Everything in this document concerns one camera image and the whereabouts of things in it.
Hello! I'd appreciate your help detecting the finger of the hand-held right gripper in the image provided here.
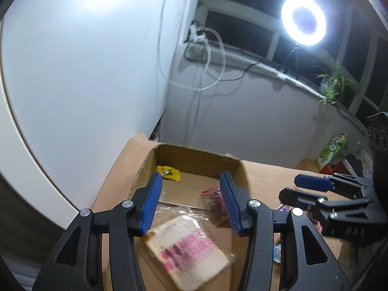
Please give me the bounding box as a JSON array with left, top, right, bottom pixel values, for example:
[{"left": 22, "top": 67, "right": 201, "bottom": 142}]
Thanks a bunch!
[
  {"left": 295, "top": 173, "right": 376, "bottom": 198},
  {"left": 278, "top": 187, "right": 372, "bottom": 219}
]

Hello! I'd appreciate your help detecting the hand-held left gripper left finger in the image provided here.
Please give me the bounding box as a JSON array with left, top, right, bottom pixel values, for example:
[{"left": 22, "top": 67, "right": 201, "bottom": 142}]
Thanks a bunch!
[{"left": 32, "top": 171, "right": 164, "bottom": 291}]

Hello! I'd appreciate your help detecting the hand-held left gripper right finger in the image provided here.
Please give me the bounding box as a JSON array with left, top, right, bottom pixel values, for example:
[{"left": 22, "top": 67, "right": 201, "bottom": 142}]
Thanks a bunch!
[{"left": 219, "top": 171, "right": 354, "bottom": 291}]

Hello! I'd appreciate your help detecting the red snack packet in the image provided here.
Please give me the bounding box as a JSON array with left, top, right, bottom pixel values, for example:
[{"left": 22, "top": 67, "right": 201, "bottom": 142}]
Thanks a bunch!
[{"left": 201, "top": 187, "right": 228, "bottom": 216}]

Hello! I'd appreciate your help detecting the yellow snack packet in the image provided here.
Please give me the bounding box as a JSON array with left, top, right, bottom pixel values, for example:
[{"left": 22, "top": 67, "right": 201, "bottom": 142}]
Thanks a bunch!
[{"left": 156, "top": 165, "right": 182, "bottom": 182}]

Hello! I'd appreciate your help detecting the cardboard box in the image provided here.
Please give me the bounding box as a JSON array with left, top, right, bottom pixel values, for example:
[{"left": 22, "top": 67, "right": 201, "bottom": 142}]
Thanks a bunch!
[{"left": 103, "top": 143, "right": 251, "bottom": 291}]

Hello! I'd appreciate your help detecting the beige pink snack packet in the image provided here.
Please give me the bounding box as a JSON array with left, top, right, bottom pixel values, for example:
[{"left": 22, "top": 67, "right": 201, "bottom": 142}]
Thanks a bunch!
[{"left": 145, "top": 207, "right": 237, "bottom": 290}]

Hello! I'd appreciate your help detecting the green snack bag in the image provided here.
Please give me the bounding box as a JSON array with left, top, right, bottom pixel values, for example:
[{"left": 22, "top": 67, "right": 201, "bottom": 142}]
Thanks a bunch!
[{"left": 315, "top": 133, "right": 349, "bottom": 169}]

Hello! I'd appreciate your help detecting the potted spider plant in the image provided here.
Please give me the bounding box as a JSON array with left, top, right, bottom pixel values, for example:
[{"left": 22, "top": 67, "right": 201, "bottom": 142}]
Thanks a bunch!
[{"left": 315, "top": 63, "right": 356, "bottom": 106}]

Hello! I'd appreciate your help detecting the black light tripod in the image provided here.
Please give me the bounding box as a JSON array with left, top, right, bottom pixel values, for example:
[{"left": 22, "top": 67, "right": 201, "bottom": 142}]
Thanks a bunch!
[{"left": 283, "top": 43, "right": 301, "bottom": 74}]

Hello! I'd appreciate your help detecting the white cabinet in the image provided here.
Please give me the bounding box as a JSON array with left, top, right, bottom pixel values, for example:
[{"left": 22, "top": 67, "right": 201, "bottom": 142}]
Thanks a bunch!
[{"left": 0, "top": 0, "right": 190, "bottom": 219}]

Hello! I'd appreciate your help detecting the white power adapter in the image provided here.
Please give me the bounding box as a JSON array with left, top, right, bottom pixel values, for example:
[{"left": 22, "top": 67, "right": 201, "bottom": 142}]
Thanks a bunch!
[{"left": 188, "top": 21, "right": 210, "bottom": 45}]

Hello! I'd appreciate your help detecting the black cable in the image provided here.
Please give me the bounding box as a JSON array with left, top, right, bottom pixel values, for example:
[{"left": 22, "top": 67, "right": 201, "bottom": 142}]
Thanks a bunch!
[{"left": 223, "top": 62, "right": 262, "bottom": 82}]

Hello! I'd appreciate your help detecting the white cable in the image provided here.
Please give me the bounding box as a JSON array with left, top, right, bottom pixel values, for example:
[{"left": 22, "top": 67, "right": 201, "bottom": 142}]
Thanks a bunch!
[{"left": 157, "top": 0, "right": 227, "bottom": 146}]

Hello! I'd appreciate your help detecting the window frame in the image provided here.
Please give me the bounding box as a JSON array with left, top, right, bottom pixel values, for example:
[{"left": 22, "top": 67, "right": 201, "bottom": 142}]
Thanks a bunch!
[{"left": 194, "top": 0, "right": 388, "bottom": 123}]

